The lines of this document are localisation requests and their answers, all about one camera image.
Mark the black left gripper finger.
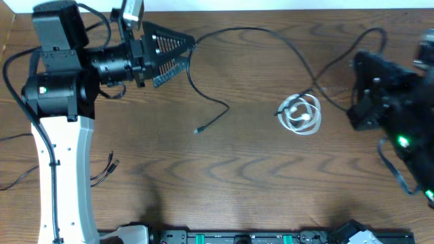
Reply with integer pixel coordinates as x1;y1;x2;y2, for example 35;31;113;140
152;56;187;87
141;21;195;66

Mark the white cable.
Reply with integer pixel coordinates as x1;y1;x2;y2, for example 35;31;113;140
276;93;322;136

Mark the black usb cable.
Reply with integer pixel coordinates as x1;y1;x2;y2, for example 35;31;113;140
0;133;120;191

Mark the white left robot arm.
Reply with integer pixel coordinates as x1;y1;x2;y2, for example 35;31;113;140
22;1;195;243

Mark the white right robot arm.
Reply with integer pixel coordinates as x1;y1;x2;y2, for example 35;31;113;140
347;51;433;206

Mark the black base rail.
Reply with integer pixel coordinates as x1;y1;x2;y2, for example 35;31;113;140
98;220;416;244

